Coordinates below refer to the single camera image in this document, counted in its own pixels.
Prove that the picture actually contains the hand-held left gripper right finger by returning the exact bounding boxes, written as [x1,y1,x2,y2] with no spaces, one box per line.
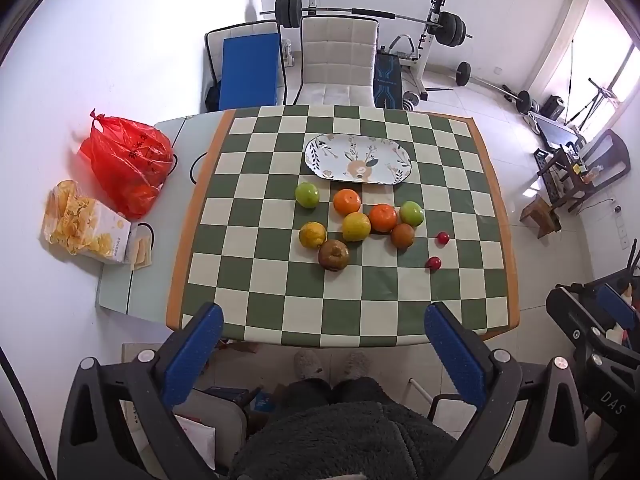
[424,301,591,480]

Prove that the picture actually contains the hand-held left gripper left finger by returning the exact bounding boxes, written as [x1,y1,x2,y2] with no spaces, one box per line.
[57,302,226,480]

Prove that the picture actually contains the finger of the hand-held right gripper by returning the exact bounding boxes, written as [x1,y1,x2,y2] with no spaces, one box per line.
[597,282,639,332]
[546,285,609,367]

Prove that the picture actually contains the brownish orange fruit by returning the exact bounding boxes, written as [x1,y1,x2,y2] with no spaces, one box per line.
[390,223,416,250]

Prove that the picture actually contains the green apple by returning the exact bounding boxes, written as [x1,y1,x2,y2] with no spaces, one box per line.
[398,200,425,227]
[295,182,321,209]

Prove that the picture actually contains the orange tangerine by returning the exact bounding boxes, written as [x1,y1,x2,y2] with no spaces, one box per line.
[369,203,399,233]

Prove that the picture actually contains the yellow lemon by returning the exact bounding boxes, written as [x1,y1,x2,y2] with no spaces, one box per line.
[342,212,372,242]

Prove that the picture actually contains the yellow orange citrus fruit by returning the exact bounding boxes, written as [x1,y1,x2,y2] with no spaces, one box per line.
[298,222,328,250]

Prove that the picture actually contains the large bright orange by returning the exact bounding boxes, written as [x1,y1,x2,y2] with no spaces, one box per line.
[333,188,362,216]

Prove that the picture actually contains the floral white oval plate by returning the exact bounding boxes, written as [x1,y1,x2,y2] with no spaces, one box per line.
[304,132,413,185]

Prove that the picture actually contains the grey chair seat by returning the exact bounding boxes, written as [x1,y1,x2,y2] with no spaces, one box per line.
[172,387,251,476]

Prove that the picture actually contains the grey fluffy slipper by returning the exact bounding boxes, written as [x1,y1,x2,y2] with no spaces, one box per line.
[293,350,327,381]
[342,351,373,380]

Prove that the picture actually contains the green white checkered tablecloth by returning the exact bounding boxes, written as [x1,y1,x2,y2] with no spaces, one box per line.
[166,105,521,348]

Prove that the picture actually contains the small wooden stool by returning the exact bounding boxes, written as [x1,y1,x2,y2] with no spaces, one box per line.
[520,195,563,239]

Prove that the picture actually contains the person's dark trousers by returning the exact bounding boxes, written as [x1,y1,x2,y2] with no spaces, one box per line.
[272,377,396,411]

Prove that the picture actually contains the small cream packet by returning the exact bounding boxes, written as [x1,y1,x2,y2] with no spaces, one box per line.
[125,224,154,272]

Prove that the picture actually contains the person's dark fleece jacket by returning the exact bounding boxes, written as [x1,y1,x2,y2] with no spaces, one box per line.
[227,400,458,480]

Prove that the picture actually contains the yellow snack box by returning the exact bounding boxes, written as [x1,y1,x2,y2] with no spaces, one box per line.
[41,180,133,264]

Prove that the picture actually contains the flat black monitor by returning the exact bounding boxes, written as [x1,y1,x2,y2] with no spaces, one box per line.
[536,119,587,153]

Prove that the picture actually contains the black music stand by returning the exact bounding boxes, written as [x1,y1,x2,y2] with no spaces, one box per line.
[565,40,623,127]

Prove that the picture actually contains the red plastic bag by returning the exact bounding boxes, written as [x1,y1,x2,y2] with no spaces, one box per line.
[77,108,175,220]

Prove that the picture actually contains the floor barbell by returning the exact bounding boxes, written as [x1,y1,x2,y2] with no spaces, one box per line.
[456,61,540,114]

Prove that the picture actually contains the black blue bench pad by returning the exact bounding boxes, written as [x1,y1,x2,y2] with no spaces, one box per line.
[373,51,404,111]

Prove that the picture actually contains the blue board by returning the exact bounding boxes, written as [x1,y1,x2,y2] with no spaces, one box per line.
[220,34,280,111]

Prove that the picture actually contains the white padded chair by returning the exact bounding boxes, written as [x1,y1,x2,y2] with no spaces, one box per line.
[292,16,380,108]

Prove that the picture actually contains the barbell with black plates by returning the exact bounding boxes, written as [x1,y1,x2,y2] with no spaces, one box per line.
[260,0,473,49]

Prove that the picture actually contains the white wall socket strip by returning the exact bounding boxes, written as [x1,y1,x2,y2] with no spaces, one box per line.
[616,204,630,250]

